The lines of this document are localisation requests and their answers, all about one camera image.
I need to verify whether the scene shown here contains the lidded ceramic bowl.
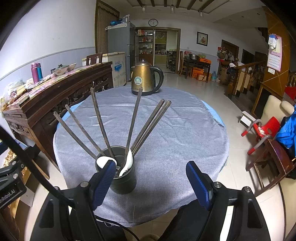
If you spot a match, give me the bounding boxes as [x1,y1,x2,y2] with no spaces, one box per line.
[52,64,69,76]

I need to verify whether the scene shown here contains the white step stool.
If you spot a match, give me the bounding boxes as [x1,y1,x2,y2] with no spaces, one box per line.
[238,111,256,126]

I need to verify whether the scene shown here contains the dark chopstick one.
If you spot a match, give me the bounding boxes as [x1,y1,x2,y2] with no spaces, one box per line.
[54,112,97,160]

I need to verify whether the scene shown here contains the purple thermos bottle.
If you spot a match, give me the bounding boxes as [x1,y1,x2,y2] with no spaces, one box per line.
[31,63,39,83]

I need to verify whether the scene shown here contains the dark side table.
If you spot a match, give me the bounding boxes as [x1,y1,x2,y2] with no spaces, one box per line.
[183,55,211,82]

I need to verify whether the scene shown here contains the dark cylindrical utensil holder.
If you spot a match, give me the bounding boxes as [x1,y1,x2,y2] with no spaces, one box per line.
[95,146,137,194]

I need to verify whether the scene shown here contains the wooden dining chair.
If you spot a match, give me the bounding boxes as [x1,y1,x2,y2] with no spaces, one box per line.
[86,53,103,66]

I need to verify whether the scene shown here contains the gold electric kettle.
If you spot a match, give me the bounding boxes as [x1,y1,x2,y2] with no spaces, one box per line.
[131,60,164,96]

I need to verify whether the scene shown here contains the grey table cloth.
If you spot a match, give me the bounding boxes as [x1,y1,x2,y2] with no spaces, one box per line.
[52,86,230,227]

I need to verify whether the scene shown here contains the pink wall calendar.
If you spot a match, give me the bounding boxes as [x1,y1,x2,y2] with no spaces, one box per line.
[267,34,282,72]

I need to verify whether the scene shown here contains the dark chopstick six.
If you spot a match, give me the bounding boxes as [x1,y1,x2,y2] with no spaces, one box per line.
[132,100,171,156]

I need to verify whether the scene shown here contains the wooden stair railing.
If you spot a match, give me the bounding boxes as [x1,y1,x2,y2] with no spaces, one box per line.
[225,61,266,98]

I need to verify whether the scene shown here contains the white chest freezer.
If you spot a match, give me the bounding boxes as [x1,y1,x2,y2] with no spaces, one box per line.
[95,52,127,87]

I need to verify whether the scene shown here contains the round wall clock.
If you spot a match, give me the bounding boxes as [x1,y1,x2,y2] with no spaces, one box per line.
[148,19,159,27]

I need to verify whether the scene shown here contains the beige armchair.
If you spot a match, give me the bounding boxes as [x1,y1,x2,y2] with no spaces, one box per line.
[260,95,295,125]

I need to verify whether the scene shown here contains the blue thermos bottle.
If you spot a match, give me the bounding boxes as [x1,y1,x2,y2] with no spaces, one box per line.
[37,63,43,80]

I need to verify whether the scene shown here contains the framed wall picture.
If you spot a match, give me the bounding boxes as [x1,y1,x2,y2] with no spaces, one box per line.
[197,32,208,46]

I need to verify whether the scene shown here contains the dark chopstick two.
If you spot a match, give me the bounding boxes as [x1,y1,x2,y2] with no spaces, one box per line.
[65,104,105,156]

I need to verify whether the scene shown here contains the dark chopstick five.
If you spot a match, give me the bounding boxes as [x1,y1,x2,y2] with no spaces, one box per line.
[131,99,165,152]

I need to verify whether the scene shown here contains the dark chopstick three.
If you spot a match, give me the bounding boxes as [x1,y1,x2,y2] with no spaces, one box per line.
[90,87,115,158]

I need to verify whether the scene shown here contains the black cable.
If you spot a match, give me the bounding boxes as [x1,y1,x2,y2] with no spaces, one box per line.
[0,126,141,241]

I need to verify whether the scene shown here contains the dark wooden chair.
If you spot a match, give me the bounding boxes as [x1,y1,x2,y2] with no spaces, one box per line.
[246,139,295,197]

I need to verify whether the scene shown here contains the grey refrigerator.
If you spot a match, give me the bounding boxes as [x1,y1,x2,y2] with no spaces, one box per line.
[105,22,138,82]

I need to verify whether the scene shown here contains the blue jacket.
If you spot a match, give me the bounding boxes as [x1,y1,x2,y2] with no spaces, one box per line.
[275,111,295,150]

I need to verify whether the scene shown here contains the red child's chair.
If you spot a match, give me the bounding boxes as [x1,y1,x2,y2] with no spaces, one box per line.
[241,116,280,155]

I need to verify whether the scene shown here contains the dark chopstick four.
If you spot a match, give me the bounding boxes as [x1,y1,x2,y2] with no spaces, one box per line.
[125,87,142,162]

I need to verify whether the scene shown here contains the carved dark wooden sideboard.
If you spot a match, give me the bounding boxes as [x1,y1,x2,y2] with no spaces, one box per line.
[3,62,113,167]

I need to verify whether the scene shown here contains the white ceramic spoon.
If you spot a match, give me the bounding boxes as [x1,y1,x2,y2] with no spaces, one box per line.
[119,149,133,177]

